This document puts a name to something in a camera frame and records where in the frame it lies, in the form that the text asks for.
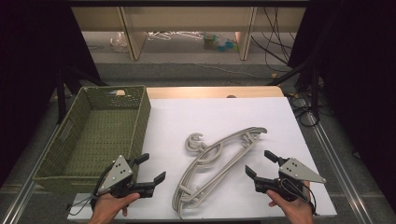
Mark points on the metal floor rail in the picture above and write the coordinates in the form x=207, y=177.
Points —
x=21, y=193
x=336, y=161

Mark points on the black metal stand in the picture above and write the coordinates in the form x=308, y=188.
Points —
x=61, y=96
x=314, y=87

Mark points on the dark curtain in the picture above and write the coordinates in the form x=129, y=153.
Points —
x=358, y=77
x=31, y=62

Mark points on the white paper sheet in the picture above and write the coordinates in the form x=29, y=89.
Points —
x=193, y=115

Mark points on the beige wooden shelf unit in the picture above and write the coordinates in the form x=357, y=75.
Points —
x=186, y=18

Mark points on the person's right hand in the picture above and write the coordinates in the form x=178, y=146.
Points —
x=295, y=211

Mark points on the colourful plastic toys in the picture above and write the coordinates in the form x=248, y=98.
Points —
x=219, y=43

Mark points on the clear plastic bag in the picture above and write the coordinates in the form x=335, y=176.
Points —
x=119, y=42

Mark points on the green woven basket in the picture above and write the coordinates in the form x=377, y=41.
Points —
x=99, y=130

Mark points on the person's left hand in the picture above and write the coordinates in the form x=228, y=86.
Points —
x=107, y=207

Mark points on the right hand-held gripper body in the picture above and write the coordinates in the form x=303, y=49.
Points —
x=294, y=169

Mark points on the grey plastic clothes hanger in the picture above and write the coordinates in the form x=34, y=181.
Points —
x=214, y=157
x=236, y=134

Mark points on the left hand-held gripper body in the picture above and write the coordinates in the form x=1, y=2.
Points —
x=116, y=174

